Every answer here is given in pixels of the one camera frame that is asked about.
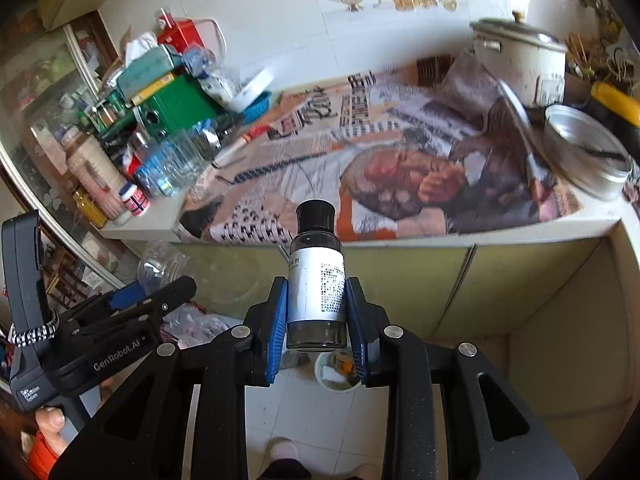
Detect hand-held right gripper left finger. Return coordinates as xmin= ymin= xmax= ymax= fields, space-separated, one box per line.
xmin=50 ymin=277 xmax=290 ymax=480

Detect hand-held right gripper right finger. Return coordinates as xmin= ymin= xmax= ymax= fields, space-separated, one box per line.
xmin=346 ymin=277 xmax=578 ymax=480

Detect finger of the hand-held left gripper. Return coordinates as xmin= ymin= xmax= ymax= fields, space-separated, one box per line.
xmin=102 ymin=275 xmax=197 ymax=313
xmin=60 ymin=302 xmax=171 ymax=342

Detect small clear glass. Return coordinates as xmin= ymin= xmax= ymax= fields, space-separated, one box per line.
xmin=137 ymin=239 xmax=192 ymax=296

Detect small white trash bin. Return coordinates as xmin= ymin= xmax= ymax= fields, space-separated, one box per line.
xmin=314 ymin=350 xmax=362 ymax=392

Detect dark bottle with white label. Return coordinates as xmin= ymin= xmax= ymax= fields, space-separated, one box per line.
xmin=286 ymin=200 xmax=347 ymax=351

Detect person's left hand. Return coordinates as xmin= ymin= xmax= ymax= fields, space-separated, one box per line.
xmin=35 ymin=406 xmax=68 ymax=448

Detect clear plastic bag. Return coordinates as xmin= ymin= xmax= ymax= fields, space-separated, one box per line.
xmin=160 ymin=305 xmax=251 ymax=352

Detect yellow jar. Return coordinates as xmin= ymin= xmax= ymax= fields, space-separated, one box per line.
xmin=72 ymin=187 xmax=109 ymax=229

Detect white jar with red label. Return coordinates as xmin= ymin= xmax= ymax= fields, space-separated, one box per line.
xmin=117 ymin=182 xmax=151 ymax=219

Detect beige stacked cups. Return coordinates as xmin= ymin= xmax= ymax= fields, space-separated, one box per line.
xmin=65 ymin=135 xmax=126 ymax=216

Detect person's left foot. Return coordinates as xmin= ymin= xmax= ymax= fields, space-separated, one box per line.
xmin=267 ymin=437 xmax=301 ymax=466

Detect clear plastic water bottle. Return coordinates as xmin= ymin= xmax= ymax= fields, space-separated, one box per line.
xmin=135 ymin=127 xmax=211 ymax=197

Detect glass door cabinet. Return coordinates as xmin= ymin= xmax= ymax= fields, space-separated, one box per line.
xmin=0 ymin=10 xmax=128 ymax=281

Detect newspaper print tablecloth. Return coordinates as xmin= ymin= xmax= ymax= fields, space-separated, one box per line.
xmin=177 ymin=55 xmax=583 ymax=246

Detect white stick with red end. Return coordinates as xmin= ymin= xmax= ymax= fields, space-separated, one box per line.
xmin=212 ymin=125 xmax=271 ymax=168

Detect green box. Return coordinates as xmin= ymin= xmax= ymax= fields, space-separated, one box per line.
xmin=132 ymin=75 xmax=226 ymax=137

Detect yellow box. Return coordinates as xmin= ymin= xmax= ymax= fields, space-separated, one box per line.
xmin=130 ymin=72 xmax=178 ymax=107

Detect teal tissue box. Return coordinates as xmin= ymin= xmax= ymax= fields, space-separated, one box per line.
xmin=117 ymin=45 xmax=177 ymax=101

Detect blue plastic basket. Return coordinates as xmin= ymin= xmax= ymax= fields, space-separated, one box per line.
xmin=240 ymin=91 xmax=274 ymax=124

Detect plastic bag with white packets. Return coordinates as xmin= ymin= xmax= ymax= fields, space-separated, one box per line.
xmin=182 ymin=45 xmax=242 ymax=111

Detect red box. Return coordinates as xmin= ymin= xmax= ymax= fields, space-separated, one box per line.
xmin=157 ymin=15 xmax=226 ymax=58

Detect metal ladle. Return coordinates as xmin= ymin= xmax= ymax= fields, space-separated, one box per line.
xmin=497 ymin=80 xmax=556 ymax=186

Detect round metal pot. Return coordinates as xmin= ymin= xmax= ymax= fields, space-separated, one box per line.
xmin=542 ymin=104 xmax=633 ymax=202

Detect black utensil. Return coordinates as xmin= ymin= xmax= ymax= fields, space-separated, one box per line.
xmin=570 ymin=141 xmax=628 ymax=162

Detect white rice cooker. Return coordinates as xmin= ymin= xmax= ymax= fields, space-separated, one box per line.
xmin=470 ymin=10 xmax=569 ymax=109

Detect bundle of wooden chopsticks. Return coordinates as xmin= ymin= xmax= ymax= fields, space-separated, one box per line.
xmin=565 ymin=30 xmax=602 ymax=79

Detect black white braided cord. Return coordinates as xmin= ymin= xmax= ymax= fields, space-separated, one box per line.
xmin=10 ymin=311 xmax=61 ymax=348

